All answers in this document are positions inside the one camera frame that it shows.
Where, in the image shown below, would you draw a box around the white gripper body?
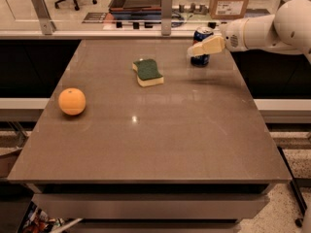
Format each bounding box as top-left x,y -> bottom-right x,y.
220,18 -> 248,51

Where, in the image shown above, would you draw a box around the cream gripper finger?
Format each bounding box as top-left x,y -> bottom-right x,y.
188,35 -> 225,57

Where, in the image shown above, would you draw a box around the blue pepsi can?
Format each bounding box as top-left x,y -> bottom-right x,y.
190,26 -> 213,67

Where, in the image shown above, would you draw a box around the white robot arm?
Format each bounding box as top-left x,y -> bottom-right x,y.
188,0 -> 311,62

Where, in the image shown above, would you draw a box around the cardboard box with label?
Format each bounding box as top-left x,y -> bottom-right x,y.
209,0 -> 249,19

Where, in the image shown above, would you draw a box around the green and yellow sponge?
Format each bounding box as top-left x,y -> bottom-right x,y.
132,59 -> 164,87

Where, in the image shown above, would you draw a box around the orange fruit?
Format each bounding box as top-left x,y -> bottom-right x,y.
58,88 -> 86,116

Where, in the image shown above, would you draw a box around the grey drawer front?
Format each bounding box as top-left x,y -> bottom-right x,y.
32,194 -> 269,220

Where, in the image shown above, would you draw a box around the colourful snack packets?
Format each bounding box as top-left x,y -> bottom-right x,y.
17,203 -> 65,233

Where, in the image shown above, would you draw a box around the centre metal glass post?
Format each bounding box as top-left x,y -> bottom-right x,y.
161,0 -> 172,36

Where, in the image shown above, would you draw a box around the left metal glass post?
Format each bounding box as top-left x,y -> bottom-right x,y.
31,0 -> 55,35

